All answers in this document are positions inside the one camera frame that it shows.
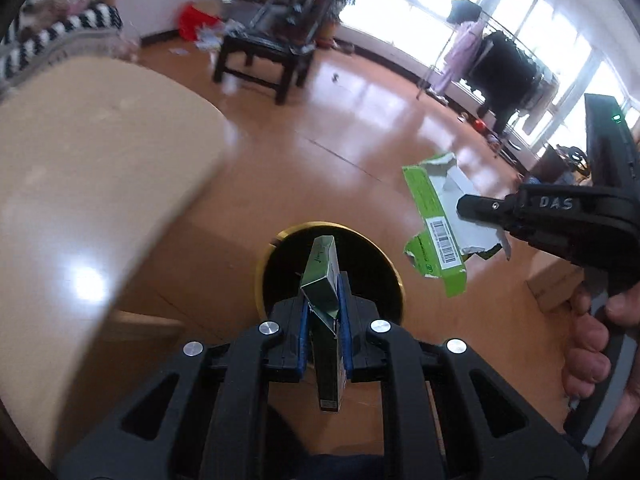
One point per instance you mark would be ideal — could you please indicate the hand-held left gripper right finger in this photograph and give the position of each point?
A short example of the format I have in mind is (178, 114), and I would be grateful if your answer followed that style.
(345, 332)

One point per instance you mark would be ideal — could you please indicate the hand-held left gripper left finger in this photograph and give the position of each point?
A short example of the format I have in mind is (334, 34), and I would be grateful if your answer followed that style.
(302, 332)

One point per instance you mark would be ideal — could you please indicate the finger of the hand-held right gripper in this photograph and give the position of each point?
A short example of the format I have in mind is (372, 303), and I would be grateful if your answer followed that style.
(500, 207)

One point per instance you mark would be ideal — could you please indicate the dark green small carton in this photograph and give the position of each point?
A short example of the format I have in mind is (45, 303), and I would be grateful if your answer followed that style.
(322, 290)

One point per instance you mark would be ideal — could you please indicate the black bin with gold rim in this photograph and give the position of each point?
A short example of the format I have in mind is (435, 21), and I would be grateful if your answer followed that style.
(370, 280)

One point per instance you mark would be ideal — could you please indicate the torn light green carton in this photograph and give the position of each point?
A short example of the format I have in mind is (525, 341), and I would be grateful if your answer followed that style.
(430, 200)

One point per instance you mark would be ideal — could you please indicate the person's right hand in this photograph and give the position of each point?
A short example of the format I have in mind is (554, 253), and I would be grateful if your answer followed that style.
(587, 340)

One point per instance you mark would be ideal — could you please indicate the cardboard box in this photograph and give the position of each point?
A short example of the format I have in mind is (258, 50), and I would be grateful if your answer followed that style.
(555, 282)

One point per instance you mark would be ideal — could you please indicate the black hanging garment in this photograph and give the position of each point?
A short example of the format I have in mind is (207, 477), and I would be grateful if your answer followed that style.
(505, 75)

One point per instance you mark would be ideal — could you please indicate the metal clothes rack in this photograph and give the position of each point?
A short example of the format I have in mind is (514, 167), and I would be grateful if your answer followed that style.
(435, 65)

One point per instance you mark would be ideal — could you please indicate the pink hanging garment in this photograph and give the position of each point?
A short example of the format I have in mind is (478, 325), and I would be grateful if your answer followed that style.
(462, 55)

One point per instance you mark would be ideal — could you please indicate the pile of white papers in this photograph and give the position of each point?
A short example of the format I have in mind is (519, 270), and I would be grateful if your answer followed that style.
(215, 35)

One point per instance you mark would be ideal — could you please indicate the red bag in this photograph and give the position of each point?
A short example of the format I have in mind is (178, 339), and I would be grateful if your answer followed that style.
(195, 20)

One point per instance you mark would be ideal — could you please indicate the black white striped sofa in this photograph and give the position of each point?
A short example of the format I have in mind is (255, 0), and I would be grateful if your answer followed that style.
(50, 30)

